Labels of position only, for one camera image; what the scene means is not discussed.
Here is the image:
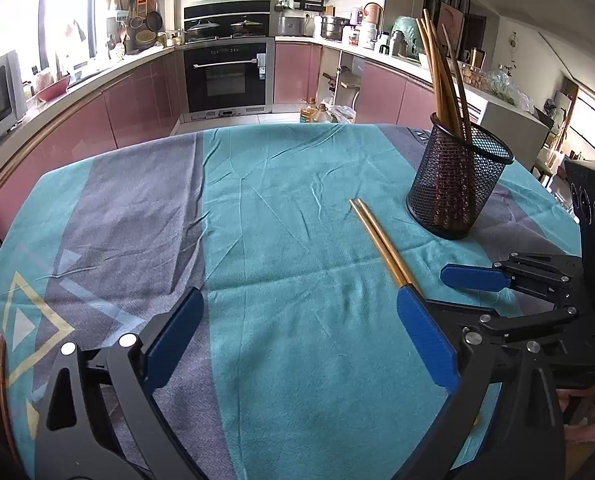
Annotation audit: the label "black range hood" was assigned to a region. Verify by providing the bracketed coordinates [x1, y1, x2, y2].
[182, 0, 271, 44]

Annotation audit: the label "plain bamboo chopstick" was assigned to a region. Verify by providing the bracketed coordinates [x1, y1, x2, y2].
[416, 14, 470, 240]

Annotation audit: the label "right pink sleeve forearm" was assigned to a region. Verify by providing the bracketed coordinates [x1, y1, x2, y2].
[557, 384, 595, 469]

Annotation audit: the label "cooking oil bottle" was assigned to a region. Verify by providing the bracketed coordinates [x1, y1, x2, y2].
[299, 98, 318, 124]

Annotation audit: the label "hanging frying pan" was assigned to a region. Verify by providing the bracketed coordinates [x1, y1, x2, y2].
[145, 0, 163, 32]

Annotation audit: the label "steel stock pot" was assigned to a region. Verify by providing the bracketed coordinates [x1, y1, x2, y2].
[320, 15, 349, 41]

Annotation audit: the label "pink lower cabinets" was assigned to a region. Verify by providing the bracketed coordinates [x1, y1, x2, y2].
[0, 41, 439, 241]

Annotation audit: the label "teal grey tablecloth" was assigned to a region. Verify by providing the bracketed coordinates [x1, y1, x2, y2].
[0, 125, 581, 479]

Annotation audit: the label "black built-in oven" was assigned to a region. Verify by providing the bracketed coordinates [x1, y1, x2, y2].
[181, 37, 274, 120]

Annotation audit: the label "bamboo chopstick red floral end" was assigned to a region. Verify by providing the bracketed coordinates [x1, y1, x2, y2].
[355, 198, 420, 292]

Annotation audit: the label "black mesh utensil holder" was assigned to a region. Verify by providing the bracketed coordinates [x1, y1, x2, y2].
[406, 115, 514, 240]

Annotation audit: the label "red bowl on counter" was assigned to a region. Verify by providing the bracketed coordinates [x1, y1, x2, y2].
[37, 74, 70, 103]

